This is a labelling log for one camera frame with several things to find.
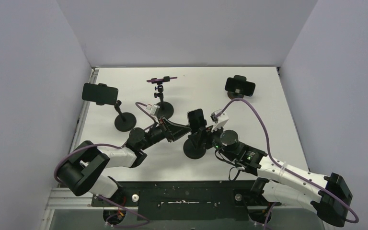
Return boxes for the black round-base phone stand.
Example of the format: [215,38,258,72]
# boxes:
[183,118,207,160]

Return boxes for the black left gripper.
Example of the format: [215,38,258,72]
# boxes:
[140,115,191,150]

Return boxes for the black thin cable loop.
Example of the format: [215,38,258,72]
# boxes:
[215,149,245,182]

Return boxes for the black phone on brown stand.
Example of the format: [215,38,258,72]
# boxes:
[225,78,256,97]

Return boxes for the black ball-joint phone stand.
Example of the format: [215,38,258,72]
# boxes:
[154,84,174,119]

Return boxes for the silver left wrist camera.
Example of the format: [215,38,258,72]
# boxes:
[146,104,160,116]

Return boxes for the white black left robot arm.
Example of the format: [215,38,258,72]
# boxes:
[54,117,191,206]

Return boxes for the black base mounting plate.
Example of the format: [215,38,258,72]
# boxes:
[92,180,299,222]

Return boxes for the brown-base small phone stand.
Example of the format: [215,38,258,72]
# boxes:
[227,75,247,99]

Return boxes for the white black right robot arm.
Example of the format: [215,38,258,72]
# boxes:
[189,127,353,228]

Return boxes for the purple cased phone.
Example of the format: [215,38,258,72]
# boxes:
[146,76,178,84]

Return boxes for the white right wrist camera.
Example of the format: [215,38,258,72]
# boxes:
[211,110,229,132]

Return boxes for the silver-edged black phone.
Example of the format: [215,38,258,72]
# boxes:
[187,108,207,133]

